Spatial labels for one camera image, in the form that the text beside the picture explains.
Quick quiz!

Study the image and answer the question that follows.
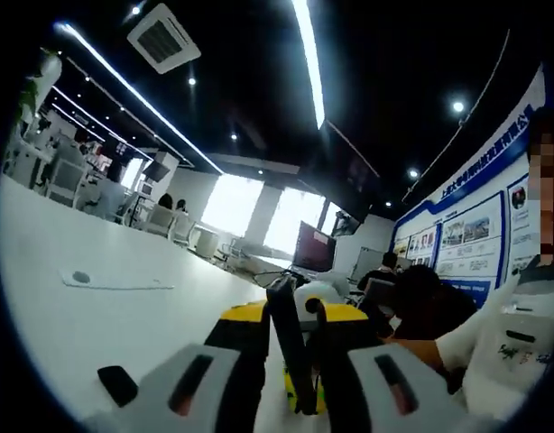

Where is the blue white wall board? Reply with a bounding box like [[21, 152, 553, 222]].
[[391, 65, 547, 310]]

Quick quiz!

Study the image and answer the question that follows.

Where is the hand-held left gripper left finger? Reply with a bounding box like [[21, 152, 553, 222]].
[[85, 302, 272, 433]]

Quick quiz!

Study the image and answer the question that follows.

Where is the white chest device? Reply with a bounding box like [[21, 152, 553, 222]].
[[477, 277, 554, 362]]

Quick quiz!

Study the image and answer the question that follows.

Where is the white table cable cover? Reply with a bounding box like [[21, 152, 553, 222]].
[[59, 268, 175, 290]]

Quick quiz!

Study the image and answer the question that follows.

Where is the hanging dark ceiling monitor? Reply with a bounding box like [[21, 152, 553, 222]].
[[324, 120, 383, 220]]

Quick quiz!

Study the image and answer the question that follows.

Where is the long ceiling light strip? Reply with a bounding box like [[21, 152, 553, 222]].
[[289, 0, 327, 131]]

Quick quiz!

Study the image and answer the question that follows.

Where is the tilted black monitor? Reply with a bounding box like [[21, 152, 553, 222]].
[[143, 161, 171, 182]]

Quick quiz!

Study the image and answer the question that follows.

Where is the dark display on stand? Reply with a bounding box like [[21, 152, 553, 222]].
[[291, 219, 337, 275]]

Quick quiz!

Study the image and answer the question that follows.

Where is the ceiling air conditioner unit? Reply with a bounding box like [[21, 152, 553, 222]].
[[126, 3, 202, 76]]

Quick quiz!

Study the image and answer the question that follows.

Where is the black remote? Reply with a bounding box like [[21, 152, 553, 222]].
[[97, 364, 139, 409]]

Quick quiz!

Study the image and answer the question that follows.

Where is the curved ceiling light strip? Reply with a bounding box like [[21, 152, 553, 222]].
[[54, 21, 225, 176]]

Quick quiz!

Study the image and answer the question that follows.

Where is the small wall-mounted screen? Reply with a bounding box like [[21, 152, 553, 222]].
[[331, 210, 363, 236]]

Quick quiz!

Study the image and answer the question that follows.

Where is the white office chair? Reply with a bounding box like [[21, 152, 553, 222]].
[[172, 211, 197, 244], [145, 205, 174, 235]]

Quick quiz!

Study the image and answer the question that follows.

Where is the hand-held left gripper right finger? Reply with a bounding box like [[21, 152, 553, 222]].
[[312, 304, 470, 433]]

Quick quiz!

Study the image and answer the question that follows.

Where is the white standing whiteboard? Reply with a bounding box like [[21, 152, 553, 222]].
[[352, 245, 384, 281]]

